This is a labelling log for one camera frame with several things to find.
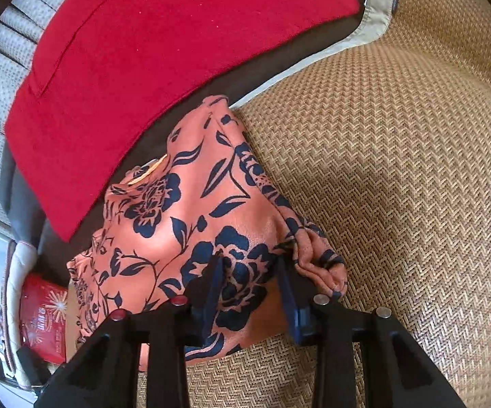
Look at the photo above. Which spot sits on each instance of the woven rattan mat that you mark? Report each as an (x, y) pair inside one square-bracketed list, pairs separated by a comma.
[(398, 178)]

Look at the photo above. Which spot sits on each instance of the orange floral blouse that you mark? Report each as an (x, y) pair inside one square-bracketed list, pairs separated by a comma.
[(228, 195)]

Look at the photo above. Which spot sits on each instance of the brown leather sofa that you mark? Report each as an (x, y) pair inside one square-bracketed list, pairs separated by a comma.
[(245, 76)]

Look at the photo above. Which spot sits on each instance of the red gift tin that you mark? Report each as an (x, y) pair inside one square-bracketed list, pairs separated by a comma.
[(43, 314)]

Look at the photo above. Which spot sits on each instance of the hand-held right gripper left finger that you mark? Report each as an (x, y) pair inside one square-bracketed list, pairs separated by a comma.
[(213, 293)]

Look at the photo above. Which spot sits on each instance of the red knitted cloth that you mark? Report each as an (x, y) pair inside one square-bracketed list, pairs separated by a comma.
[(143, 63)]

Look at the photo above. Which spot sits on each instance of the red and white quilted cushion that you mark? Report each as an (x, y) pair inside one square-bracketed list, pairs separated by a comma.
[(13, 272)]

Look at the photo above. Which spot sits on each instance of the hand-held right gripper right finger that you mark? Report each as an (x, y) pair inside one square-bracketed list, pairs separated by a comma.
[(290, 306)]

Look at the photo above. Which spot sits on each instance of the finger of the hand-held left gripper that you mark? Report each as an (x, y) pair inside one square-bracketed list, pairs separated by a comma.
[(30, 363)]

